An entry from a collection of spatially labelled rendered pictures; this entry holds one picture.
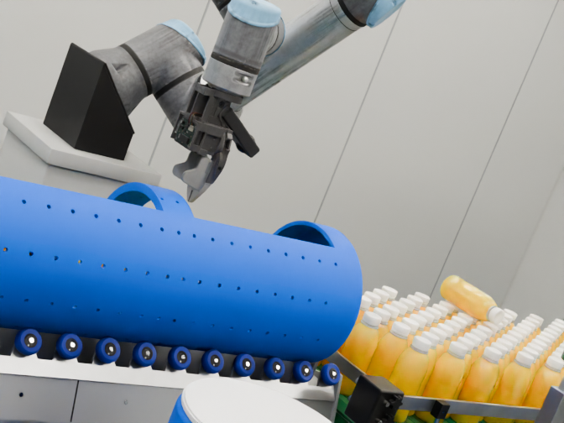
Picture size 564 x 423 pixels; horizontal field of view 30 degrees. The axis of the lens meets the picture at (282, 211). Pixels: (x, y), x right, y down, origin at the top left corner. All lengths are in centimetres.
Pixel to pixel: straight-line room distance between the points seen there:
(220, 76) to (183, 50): 93
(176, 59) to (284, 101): 280
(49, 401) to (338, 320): 58
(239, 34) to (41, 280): 54
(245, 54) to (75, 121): 94
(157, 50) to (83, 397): 116
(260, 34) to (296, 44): 72
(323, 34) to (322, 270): 72
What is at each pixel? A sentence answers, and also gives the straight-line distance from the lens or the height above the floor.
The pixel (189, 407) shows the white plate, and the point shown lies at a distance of 152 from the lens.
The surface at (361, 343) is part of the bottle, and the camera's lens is 222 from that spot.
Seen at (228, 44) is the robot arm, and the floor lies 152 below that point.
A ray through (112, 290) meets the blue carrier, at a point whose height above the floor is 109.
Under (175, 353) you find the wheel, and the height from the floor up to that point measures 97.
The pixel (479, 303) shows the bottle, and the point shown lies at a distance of 258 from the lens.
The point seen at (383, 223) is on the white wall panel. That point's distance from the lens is 622.
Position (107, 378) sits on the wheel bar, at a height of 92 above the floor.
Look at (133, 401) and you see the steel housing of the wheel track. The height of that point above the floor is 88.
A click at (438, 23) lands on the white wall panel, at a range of 600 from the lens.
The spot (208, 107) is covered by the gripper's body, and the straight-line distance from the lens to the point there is 183.
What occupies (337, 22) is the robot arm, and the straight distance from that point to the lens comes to 247.
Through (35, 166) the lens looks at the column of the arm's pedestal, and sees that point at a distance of 264.
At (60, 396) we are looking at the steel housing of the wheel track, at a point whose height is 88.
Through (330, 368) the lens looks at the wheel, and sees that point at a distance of 213.
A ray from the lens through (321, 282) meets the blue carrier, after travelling 198.
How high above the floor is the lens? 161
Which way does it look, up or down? 10 degrees down
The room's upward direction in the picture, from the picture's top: 22 degrees clockwise
